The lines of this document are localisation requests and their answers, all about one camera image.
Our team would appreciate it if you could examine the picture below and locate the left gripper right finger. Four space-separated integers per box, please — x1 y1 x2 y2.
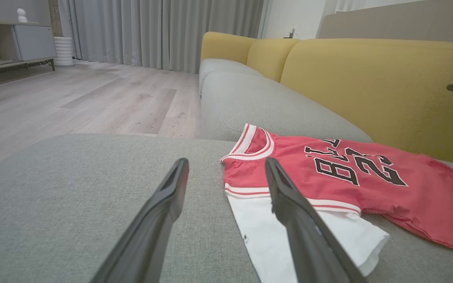
265 157 368 283

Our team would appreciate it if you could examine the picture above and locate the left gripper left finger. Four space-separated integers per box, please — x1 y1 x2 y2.
89 158 190 283

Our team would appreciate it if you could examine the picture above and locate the red jersey with white sleeves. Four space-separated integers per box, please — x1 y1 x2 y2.
221 123 453 283

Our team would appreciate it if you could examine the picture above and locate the grey upholstered panel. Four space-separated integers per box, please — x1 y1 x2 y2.
316 0 453 44

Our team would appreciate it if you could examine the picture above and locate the large yellow sofa back cushion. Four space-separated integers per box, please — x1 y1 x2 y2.
280 38 453 164

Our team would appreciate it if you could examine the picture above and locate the large grey sofa cushion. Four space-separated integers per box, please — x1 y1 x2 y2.
0 133 453 283

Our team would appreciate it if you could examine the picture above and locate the grey sofa seat cushion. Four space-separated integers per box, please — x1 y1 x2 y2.
198 58 264 96
201 72 373 143

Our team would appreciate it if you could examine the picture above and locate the small yellow sofa back cushion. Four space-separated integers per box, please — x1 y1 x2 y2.
246 38 301 83
201 31 256 65

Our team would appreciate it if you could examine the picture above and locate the grey pleated curtain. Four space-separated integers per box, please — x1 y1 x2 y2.
67 0 268 74

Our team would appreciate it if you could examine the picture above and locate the white ribbed vase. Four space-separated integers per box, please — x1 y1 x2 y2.
53 37 74 67

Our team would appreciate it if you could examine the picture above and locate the grey low cabinet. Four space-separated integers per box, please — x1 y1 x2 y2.
0 20 57 75

